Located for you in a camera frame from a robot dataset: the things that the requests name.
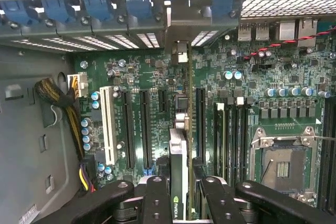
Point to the short black expansion slot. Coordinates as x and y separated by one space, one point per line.
162 100

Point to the white expansion slot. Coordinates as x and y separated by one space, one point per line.
107 129

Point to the black open PC case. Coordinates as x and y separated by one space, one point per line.
52 28

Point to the CPU socket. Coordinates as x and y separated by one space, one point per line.
283 166

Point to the thin socket locking lever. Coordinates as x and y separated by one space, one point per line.
325 138

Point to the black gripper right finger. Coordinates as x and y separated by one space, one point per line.
218 203

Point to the long black expansion slot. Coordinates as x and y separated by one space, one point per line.
129 129
201 124
146 129

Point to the white power connector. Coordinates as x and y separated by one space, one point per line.
81 85

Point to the green motherboard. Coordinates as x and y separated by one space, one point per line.
147 77

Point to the blue card retention latch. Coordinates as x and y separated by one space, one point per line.
99 9

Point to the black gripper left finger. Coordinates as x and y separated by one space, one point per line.
157 203

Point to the black RAM slot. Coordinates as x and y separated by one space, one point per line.
245 142
230 142
332 155
323 155
237 142

